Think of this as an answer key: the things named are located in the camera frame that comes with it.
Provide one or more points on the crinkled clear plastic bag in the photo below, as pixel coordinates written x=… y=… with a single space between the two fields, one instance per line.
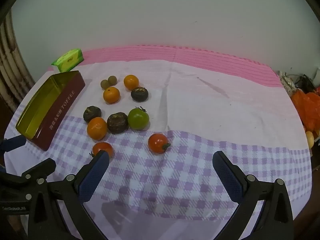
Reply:
x=287 y=82

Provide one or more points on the smooth orange tangerine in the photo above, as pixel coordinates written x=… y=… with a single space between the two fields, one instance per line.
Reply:
x=131 y=82

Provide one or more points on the green longan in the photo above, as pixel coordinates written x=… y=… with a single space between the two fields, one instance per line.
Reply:
x=105 y=84
x=112 y=80

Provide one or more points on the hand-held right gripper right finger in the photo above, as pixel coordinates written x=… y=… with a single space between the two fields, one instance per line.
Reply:
x=228 y=180

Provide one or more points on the dark red gold tin box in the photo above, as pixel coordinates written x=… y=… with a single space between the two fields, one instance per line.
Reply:
x=53 y=107

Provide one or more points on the pink foam mat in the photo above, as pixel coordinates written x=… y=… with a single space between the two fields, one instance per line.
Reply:
x=200 y=60

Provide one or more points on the orange plastic bag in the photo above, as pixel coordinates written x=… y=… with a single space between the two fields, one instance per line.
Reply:
x=307 y=107

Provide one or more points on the pale yellow round fruit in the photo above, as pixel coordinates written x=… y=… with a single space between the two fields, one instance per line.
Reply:
x=310 y=139

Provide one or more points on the green tissue pack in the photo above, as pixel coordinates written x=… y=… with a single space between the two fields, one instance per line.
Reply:
x=68 y=60

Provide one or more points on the red tomato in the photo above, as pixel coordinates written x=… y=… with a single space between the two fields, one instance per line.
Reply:
x=105 y=147
x=158 y=143

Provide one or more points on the orange tangerine with stem dot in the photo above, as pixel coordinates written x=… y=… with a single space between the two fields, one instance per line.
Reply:
x=111 y=95

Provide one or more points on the dark brown water chestnut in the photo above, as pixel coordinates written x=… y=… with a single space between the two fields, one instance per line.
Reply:
x=139 y=94
x=92 y=114
x=117 y=122

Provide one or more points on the green tomato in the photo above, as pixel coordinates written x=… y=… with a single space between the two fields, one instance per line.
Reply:
x=138 y=119

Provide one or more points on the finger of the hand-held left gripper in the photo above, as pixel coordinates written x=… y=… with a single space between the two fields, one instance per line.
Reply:
x=37 y=167
x=13 y=142

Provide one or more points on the white purple checked cloth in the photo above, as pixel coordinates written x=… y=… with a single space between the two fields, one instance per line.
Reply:
x=200 y=120

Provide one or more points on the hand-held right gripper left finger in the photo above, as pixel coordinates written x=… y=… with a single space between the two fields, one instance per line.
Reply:
x=93 y=180

